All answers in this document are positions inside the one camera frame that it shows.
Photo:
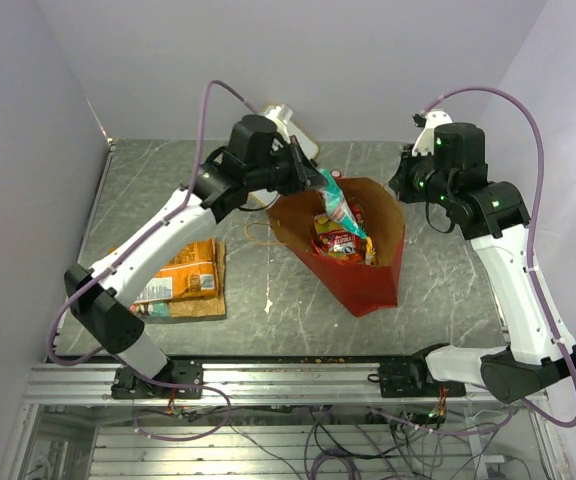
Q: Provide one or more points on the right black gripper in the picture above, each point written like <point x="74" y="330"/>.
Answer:
<point x="400" y="180"/>

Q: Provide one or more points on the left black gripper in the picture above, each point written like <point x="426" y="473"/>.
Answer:
<point x="304" y="173"/>

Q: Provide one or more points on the teal candy packet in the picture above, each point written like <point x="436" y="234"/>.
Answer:
<point x="337" y="207"/>

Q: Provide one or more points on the red brown paper bag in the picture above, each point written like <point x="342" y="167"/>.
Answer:
<point x="363" y="275"/>

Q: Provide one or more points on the orange snack packet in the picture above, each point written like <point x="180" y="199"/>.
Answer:
<point x="191" y="274"/>

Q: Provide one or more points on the tan chips bag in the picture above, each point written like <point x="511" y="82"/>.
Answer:
<point x="197" y="308"/>

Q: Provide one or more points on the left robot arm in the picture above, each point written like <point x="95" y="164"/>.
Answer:
<point x="263" y="153"/>

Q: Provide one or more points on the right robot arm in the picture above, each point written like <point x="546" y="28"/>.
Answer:
<point x="446" y="166"/>

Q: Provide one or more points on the small yellow-framed whiteboard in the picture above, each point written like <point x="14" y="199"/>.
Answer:
<point x="265" y="198"/>

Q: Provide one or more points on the yellow snack packet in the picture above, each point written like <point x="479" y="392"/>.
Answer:
<point x="369" y="251"/>

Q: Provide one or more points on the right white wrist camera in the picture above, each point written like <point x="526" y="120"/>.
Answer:
<point x="428" y="122"/>

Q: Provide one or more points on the aluminium mounting rail frame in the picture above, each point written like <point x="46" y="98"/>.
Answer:
<point x="266" y="418"/>

